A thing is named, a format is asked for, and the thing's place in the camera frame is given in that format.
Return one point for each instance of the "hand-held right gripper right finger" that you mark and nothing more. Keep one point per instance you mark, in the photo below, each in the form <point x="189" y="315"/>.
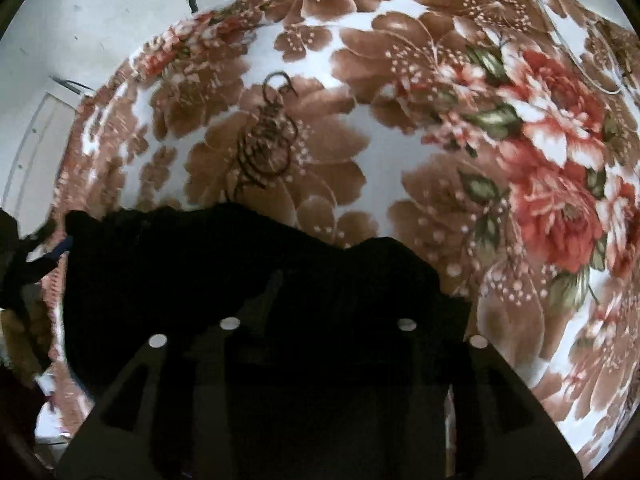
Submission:
<point x="407" y="355"/>

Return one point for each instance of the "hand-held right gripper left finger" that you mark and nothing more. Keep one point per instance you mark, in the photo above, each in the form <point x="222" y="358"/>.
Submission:
<point x="225" y="350"/>

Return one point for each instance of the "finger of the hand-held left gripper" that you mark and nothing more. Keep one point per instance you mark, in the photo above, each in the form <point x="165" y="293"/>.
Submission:
<point x="52" y="252"/>

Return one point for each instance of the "blue and black hooded jacket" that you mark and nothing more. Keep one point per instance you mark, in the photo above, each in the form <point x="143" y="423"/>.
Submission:
<point x="200" y="260"/>

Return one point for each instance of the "white wooden headboard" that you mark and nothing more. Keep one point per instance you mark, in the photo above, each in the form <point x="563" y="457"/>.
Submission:
<point x="40" y="150"/>

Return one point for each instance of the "black thread tangle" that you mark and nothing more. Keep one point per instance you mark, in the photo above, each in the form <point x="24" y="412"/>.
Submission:
<point x="260" y="152"/>

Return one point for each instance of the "brown floral blanket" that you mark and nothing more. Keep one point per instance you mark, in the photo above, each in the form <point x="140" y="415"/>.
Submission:
<point x="400" y="110"/>

